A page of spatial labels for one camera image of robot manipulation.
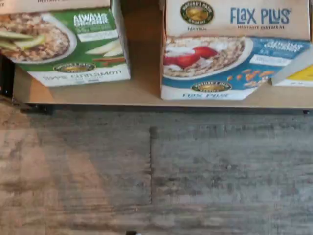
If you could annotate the blue flax plus oatmeal box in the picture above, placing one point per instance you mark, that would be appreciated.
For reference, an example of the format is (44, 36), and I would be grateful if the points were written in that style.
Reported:
(232, 22)

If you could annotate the black metal shelf rack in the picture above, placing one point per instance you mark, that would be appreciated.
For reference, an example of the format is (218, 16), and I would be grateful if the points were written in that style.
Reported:
(146, 49)

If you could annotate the green apple cinnamon oatmeal box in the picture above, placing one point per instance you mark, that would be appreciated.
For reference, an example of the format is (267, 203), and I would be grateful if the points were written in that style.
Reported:
(73, 49)

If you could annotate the yellow purely elizabeth box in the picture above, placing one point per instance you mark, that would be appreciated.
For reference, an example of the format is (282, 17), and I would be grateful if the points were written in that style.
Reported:
(298, 76)

